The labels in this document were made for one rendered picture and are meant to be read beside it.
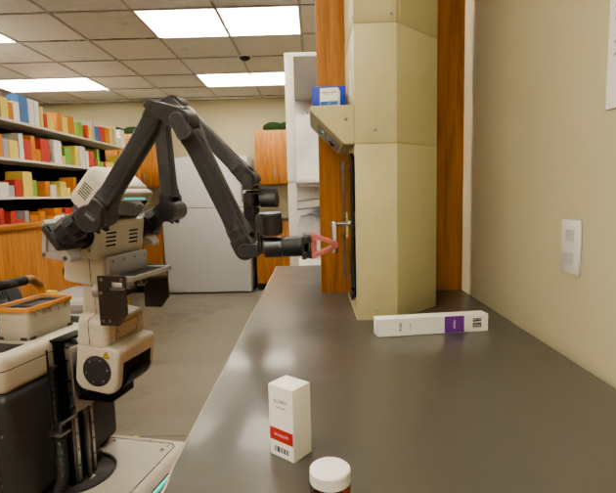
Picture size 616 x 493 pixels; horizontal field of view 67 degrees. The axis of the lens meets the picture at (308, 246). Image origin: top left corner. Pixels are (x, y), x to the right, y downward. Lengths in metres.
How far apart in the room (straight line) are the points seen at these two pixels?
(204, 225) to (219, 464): 5.71
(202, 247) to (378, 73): 5.24
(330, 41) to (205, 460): 1.35
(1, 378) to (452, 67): 1.73
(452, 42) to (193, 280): 5.22
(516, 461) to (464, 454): 0.06
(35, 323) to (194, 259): 4.62
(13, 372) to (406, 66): 1.48
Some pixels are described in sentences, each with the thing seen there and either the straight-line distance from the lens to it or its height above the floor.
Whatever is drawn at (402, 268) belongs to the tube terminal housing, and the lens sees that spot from 1.30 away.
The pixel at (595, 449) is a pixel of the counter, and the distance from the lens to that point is 0.77.
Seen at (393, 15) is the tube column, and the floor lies 1.73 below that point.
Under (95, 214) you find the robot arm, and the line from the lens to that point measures 1.43.
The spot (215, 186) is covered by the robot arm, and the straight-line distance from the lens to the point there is 1.30.
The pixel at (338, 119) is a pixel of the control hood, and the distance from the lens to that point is 1.26.
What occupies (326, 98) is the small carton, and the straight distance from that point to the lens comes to 1.35.
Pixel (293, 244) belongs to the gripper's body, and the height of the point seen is 1.15.
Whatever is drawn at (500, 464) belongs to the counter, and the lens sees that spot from 0.69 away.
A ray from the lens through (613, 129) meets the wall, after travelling 1.03.
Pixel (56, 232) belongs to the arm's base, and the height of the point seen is 1.19.
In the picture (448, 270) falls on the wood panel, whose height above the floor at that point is 1.01.
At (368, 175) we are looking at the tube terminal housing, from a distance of 1.25.
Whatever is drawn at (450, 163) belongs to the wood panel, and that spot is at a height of 1.37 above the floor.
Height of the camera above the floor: 1.28
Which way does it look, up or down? 6 degrees down
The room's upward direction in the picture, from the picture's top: 1 degrees counter-clockwise
